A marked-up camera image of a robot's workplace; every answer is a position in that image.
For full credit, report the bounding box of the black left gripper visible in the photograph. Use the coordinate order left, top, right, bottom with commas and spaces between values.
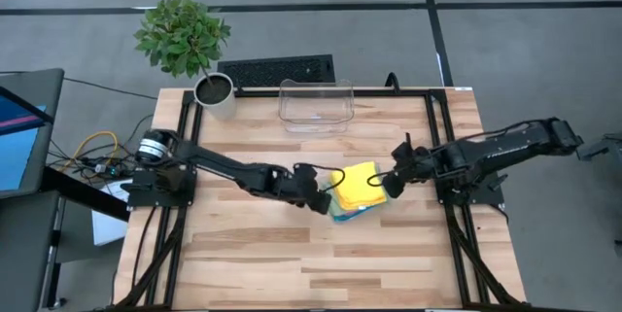
286, 163, 335, 216

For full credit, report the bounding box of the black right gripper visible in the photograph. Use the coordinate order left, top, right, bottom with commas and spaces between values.
382, 132, 436, 200

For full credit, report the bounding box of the yellow microfiber towel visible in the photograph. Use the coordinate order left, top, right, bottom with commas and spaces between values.
329, 160, 389, 211

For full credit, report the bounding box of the blue microfiber towel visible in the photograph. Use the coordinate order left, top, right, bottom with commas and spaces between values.
334, 204, 378, 225

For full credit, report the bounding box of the clear plastic bin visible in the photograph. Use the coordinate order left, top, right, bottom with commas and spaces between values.
276, 77, 355, 134

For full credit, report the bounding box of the black keyboard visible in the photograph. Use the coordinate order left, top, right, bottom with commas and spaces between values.
217, 53, 336, 88

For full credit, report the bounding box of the white plant pot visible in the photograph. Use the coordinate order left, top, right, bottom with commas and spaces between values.
192, 71, 238, 121

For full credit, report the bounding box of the green leafy plant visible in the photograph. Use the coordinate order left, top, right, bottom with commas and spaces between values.
133, 0, 232, 80

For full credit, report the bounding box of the black floor stand base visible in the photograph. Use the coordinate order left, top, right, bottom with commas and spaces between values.
577, 131, 622, 162

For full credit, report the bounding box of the white paper sheet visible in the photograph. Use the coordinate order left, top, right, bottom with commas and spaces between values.
90, 180, 131, 247

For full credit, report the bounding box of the dark grey side desk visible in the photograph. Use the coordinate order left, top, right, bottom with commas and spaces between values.
0, 165, 132, 312

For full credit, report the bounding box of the laptop with blue screen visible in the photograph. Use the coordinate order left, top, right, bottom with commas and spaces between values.
0, 67, 66, 200

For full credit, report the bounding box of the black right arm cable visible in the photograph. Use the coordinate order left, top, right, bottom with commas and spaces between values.
366, 172, 393, 189

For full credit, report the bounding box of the black aluminium table frame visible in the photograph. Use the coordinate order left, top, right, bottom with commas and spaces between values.
109, 87, 529, 312

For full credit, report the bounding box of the black table-edge cable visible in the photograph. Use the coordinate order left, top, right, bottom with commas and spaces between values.
384, 72, 402, 94

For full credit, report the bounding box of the black floor cable bundle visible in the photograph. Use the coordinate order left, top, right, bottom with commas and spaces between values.
47, 115, 155, 182

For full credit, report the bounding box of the yellow floor cable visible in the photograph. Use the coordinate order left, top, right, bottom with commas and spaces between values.
60, 130, 121, 173

